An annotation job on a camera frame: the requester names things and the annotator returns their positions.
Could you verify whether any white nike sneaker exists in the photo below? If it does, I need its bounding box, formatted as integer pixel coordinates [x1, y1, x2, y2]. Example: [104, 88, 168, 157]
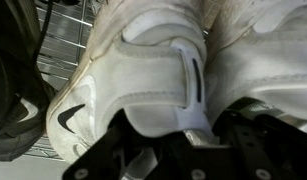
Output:
[202, 0, 307, 134]
[46, 0, 214, 164]

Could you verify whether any chrome wire shoe rack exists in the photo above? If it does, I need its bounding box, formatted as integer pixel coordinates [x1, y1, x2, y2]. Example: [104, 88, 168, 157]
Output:
[24, 0, 107, 163]

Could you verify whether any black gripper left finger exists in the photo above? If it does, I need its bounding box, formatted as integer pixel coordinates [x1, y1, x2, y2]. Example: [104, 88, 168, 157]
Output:
[62, 109, 207, 180]

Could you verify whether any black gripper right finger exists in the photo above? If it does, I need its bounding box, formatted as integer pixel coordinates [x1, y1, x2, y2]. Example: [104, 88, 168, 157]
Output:
[206, 111, 307, 180]

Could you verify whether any black sneaker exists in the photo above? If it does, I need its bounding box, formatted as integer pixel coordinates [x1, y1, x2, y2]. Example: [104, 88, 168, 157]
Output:
[0, 0, 57, 163]

